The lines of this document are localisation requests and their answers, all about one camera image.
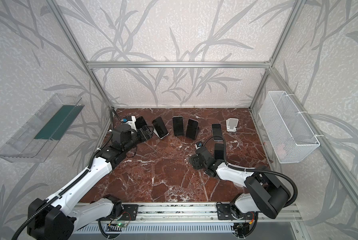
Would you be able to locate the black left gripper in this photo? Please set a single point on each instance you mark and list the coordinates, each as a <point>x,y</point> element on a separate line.
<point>144,133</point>

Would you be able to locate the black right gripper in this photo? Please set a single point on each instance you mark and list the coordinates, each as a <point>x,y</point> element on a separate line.
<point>197,161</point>

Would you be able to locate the black phone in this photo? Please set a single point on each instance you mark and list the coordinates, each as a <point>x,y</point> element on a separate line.
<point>159,125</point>
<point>140,123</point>
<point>219,152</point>

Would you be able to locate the white-edged phone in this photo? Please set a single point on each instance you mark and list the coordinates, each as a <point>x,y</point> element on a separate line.
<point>217,132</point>

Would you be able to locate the white front phone stand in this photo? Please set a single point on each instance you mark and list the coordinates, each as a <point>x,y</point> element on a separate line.
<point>232,125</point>

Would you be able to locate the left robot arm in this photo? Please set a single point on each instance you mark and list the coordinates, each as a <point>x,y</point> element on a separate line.
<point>56,217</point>

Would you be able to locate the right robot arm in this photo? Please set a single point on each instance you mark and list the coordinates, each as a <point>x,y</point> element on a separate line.
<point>269,191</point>

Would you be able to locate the white metal phone stand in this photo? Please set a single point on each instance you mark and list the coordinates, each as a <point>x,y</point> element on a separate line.
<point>160,136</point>

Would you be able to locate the green circuit board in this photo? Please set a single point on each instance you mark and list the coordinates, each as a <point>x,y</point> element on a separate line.
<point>116,227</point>

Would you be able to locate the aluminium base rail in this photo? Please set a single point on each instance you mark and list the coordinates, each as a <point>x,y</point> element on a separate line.
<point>192,212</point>

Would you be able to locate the white wire mesh basket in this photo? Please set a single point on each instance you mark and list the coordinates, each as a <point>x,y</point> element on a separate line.
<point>289,133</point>

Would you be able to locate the clear plastic wall tray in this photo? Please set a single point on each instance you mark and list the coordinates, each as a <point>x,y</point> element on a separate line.
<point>34,141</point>

